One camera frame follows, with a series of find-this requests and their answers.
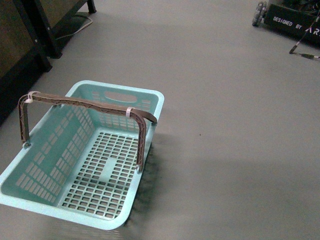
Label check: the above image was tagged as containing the white zip tie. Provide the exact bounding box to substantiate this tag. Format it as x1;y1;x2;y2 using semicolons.
24;91;34;104
125;107;134;118

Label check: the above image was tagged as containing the light blue plastic basket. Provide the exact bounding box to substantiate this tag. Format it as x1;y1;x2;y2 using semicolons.
0;80;165;231

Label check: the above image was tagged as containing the black cable with connector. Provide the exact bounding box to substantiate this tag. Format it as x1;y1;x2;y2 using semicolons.
289;14;320;60

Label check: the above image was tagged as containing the black table frame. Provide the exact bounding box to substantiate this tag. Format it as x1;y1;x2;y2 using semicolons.
0;0;97;123

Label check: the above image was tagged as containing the white zip tie far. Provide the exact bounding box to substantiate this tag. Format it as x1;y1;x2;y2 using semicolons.
24;91;34;104

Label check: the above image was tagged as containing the grey caster wheel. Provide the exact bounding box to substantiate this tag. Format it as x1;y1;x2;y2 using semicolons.
252;1;267;27

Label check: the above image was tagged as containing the brown basket handle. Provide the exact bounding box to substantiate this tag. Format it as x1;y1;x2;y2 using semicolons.
18;91;158;172

